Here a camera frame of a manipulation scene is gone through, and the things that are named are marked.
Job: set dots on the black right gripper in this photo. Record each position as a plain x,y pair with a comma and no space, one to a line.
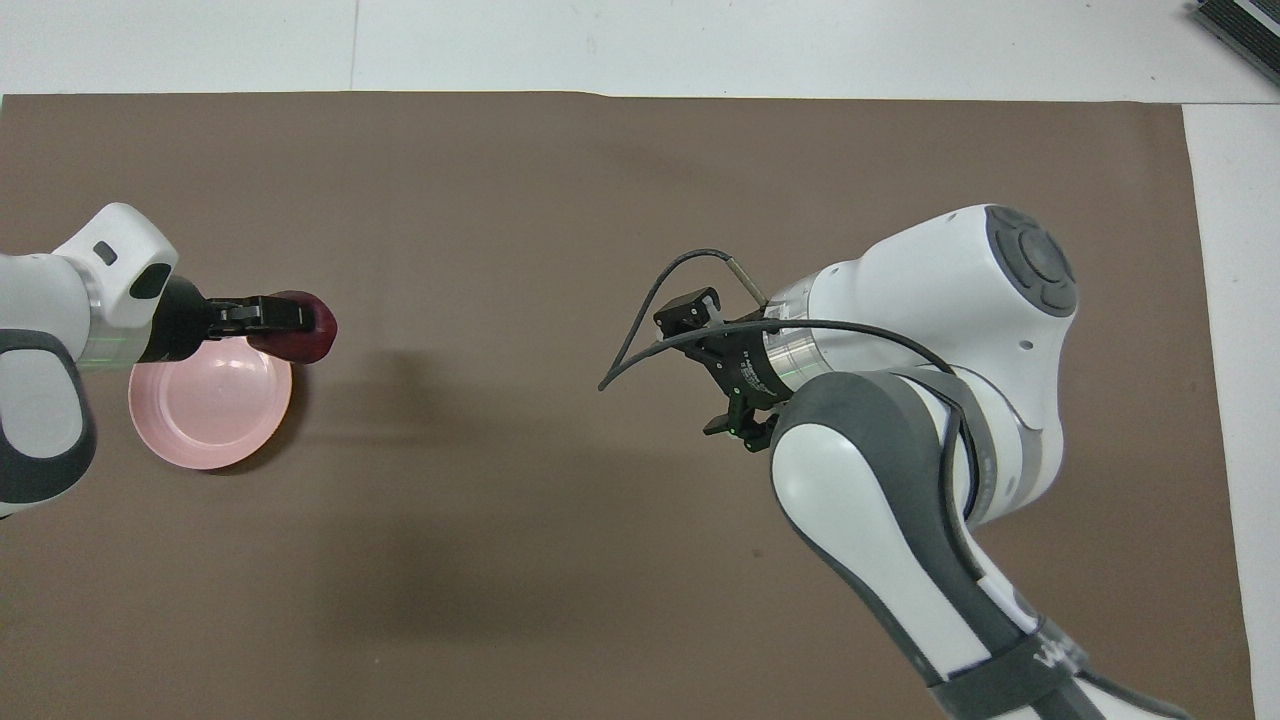
745,365

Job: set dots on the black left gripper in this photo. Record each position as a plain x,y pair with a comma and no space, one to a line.
180,320

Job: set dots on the dark red apple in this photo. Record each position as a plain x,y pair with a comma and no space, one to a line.
305,345

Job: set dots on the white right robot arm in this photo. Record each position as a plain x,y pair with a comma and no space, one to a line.
940,330

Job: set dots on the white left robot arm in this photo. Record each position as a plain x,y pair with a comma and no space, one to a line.
50,330

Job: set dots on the pink plate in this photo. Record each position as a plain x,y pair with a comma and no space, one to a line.
210,410

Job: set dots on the brown table mat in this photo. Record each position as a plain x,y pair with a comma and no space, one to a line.
520,250

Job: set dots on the black ribbed device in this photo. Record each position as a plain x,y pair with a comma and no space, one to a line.
1245,25

